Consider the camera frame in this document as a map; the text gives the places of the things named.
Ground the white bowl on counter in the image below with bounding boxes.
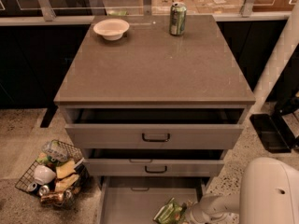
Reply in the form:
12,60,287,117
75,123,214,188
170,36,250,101
93,19,130,41

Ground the middle grey drawer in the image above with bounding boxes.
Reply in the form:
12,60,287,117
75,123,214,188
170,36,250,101
85,149,224,177

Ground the clear plastic bottle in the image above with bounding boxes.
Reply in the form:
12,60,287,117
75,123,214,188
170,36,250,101
42,140,68,162

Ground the top grey drawer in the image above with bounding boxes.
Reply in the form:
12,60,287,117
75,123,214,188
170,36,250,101
62,106,246,149

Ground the black wire basket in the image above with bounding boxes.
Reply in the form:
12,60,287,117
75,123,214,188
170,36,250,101
15,140,89,209

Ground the green soda can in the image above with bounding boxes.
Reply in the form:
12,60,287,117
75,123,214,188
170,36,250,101
169,2,187,35

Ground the silver can in basket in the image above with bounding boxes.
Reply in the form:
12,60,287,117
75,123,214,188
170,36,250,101
37,185,50,196

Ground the green jalapeno chip bag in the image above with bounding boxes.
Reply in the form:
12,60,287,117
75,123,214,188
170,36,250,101
153,198,187,224

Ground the yellow sponge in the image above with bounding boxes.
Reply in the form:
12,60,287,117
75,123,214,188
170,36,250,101
56,160,76,179

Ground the grey drawer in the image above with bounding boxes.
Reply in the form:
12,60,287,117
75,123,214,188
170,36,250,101
85,149,224,177
96,176,208,224
62,106,246,149

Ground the brown chip bag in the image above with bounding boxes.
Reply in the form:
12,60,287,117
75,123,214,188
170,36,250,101
40,192,64,205

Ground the white bowl in basket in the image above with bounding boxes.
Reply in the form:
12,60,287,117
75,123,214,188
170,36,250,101
34,165,56,185

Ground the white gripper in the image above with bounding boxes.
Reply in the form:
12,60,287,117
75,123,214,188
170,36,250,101
185,203,206,224

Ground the grey drawer cabinet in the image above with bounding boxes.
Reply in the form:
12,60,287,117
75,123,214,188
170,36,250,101
53,14,256,224

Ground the bottom grey drawer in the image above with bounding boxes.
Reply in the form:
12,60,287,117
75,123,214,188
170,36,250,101
96,176,208,224

